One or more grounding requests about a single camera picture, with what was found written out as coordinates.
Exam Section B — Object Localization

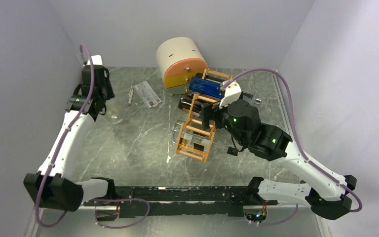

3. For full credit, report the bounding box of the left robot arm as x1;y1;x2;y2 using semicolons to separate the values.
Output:
23;65;117;212

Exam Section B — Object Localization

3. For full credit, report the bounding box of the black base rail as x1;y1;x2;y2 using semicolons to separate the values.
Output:
84;186;265;218

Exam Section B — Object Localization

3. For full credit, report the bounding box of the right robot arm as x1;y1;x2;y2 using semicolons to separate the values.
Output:
200;99;362;220

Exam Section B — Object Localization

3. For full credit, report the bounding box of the round three-drawer storage box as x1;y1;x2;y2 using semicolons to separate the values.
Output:
156;37;208;95

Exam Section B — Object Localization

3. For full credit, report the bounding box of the wooden wine rack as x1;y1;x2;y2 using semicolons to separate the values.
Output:
174;69;233;163

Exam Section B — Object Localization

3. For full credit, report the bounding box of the white plastic card package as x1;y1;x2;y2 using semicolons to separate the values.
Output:
134;81;161;108

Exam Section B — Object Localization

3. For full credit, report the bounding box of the square clear black-capped bottle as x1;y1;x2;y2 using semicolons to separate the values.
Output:
180;132;240;157

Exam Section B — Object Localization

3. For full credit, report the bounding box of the blue square glass bottle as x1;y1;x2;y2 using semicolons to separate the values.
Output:
189;77;262;105

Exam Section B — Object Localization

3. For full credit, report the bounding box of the white pen with pink tip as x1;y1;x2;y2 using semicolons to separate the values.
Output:
127;85;134;106

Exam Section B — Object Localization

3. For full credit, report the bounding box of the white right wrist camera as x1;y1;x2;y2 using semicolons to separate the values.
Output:
219;82;242;109

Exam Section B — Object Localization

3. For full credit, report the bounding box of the dark red gold-capped bottle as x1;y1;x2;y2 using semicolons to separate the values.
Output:
178;94;205;117

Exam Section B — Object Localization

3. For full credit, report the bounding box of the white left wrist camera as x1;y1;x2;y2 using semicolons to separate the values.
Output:
91;55;103;65

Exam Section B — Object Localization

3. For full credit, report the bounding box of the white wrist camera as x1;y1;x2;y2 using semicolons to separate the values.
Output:
219;82;242;109
91;55;103;65

